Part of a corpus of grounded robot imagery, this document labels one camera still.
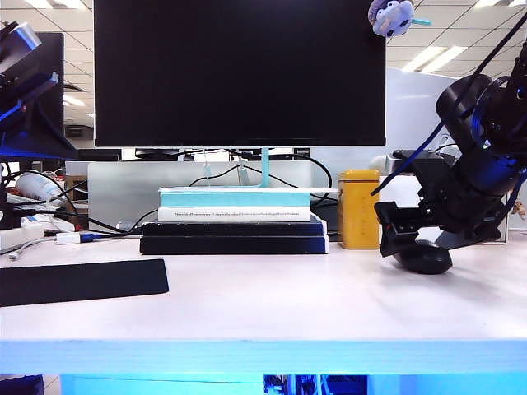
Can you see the yellow tin can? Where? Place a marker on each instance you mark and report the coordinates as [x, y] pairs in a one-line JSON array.
[[358, 210]]

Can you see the white plastic bottle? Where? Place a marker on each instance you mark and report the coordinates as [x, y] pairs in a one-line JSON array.
[[37, 186]]

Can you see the white partition board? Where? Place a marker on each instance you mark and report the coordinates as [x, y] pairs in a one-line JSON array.
[[411, 107]]

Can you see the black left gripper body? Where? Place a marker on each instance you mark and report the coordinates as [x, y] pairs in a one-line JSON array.
[[29, 88]]

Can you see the white power strip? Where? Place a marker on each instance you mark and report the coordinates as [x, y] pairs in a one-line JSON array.
[[20, 238]]

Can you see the black power plug adapter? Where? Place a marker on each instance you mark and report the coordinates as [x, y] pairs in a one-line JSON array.
[[8, 218]]

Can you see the white video adapter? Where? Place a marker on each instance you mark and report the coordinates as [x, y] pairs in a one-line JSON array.
[[68, 238]]

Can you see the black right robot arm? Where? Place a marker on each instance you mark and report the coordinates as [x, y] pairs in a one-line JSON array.
[[465, 107]]

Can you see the black hardcover book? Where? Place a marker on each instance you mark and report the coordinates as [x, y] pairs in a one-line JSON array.
[[230, 245], [230, 229]]

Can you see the silver teal monitor stand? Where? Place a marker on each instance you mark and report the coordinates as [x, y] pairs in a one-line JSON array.
[[265, 168]]

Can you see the white book with title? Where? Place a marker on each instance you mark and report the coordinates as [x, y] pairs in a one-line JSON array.
[[234, 214]]

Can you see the black computer mouse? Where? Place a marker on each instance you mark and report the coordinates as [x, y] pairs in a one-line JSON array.
[[428, 258]]

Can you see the small black monitor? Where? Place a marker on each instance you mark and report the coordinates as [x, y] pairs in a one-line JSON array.
[[53, 57]]

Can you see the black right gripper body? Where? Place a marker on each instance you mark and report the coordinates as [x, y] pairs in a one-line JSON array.
[[457, 205]]

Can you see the large black computer monitor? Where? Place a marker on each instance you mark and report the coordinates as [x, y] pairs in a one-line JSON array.
[[239, 74]]

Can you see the brown cardboard box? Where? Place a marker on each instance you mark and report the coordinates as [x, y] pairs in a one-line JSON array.
[[77, 187]]

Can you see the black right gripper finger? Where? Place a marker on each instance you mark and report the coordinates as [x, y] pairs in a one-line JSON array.
[[461, 240], [397, 228]]

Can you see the teal book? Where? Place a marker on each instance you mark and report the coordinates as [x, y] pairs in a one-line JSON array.
[[234, 199]]

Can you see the white purple plush toy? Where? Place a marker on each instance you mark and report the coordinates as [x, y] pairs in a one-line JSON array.
[[391, 18]]

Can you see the white tissue box organizer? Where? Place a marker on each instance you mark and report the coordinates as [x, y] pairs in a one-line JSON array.
[[397, 189]]

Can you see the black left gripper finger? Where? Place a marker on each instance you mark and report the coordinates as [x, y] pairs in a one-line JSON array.
[[37, 144]]

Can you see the black mouse pad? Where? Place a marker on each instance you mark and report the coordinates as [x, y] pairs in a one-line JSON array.
[[82, 282]]

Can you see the blue VGA connector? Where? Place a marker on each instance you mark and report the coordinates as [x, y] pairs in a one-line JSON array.
[[90, 237]]

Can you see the orange figurine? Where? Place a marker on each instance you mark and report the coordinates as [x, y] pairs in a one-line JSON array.
[[519, 207]]

